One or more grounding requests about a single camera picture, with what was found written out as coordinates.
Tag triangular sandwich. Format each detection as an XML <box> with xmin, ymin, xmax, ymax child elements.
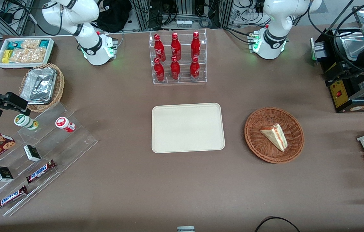
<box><xmin>259</xmin><ymin>123</ymin><xmax>288</xmax><ymax>152</ymax></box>

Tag aluminium foil containers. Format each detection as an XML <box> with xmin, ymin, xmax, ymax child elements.
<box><xmin>20</xmin><ymin>67</ymin><xmax>57</xmax><ymax>105</ymax></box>

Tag black bag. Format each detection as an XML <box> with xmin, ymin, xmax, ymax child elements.
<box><xmin>92</xmin><ymin>0</ymin><xmax>133</xmax><ymax>33</ymax></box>

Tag clear acrylic bottle rack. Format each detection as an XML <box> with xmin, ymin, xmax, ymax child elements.
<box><xmin>149</xmin><ymin>29</ymin><xmax>208</xmax><ymax>85</ymax></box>

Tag green lid white cup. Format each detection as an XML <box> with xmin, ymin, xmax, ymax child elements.
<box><xmin>14</xmin><ymin>114</ymin><xmax>39</xmax><ymax>131</ymax></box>

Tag white plastic snack bin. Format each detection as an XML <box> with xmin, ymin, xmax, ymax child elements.
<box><xmin>0</xmin><ymin>37</ymin><xmax>55</xmax><ymax>69</ymax></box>

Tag oval light wicker basket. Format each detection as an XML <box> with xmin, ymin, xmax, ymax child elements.
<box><xmin>19</xmin><ymin>63</ymin><xmax>65</xmax><ymax>113</ymax></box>

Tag clear bag of cookies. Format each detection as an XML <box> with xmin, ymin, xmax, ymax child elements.
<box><xmin>9</xmin><ymin>47</ymin><xmax>47</xmax><ymax>63</ymax></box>
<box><xmin>21</xmin><ymin>39</ymin><xmax>41</xmax><ymax>50</ymax></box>

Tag Snickers chocolate bar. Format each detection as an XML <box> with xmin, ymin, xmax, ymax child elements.
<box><xmin>26</xmin><ymin>159</ymin><xmax>57</xmax><ymax>184</ymax></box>
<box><xmin>0</xmin><ymin>185</ymin><xmax>28</xmax><ymax>210</ymax></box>

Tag red cola bottle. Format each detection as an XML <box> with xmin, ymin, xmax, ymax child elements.
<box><xmin>170</xmin><ymin>56</ymin><xmax>181</xmax><ymax>81</ymax></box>
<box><xmin>154</xmin><ymin>57</ymin><xmax>165</xmax><ymax>82</ymax></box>
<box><xmin>191</xmin><ymin>31</ymin><xmax>201</xmax><ymax>60</ymax></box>
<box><xmin>170</xmin><ymin>32</ymin><xmax>182</xmax><ymax>61</ymax></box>
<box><xmin>154</xmin><ymin>34</ymin><xmax>166</xmax><ymax>62</ymax></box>
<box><xmin>190</xmin><ymin>56</ymin><xmax>201</xmax><ymax>81</ymax></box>

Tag black hot dog machine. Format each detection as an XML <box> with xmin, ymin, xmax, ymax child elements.
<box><xmin>310</xmin><ymin>5</ymin><xmax>364</xmax><ymax>113</ymax></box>

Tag beige rectangular tray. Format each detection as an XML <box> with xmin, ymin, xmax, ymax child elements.
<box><xmin>151</xmin><ymin>103</ymin><xmax>226</xmax><ymax>154</ymax></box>

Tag round brown wicker basket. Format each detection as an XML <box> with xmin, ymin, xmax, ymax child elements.
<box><xmin>244</xmin><ymin>107</ymin><xmax>305</xmax><ymax>164</ymax></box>

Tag small black box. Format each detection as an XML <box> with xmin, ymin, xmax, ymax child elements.
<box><xmin>23</xmin><ymin>145</ymin><xmax>42</xmax><ymax>162</ymax></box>
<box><xmin>0</xmin><ymin>166</ymin><xmax>14</xmax><ymax>183</ymax></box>

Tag red lid white cup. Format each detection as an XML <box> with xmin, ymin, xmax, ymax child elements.
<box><xmin>55</xmin><ymin>117</ymin><xmax>76</xmax><ymax>133</ymax></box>

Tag black cable loop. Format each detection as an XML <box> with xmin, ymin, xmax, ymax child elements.
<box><xmin>254</xmin><ymin>216</ymin><xmax>302</xmax><ymax>232</ymax></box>

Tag clear acrylic stepped display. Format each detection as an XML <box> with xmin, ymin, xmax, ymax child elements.
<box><xmin>0</xmin><ymin>101</ymin><xmax>98</xmax><ymax>217</ymax></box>

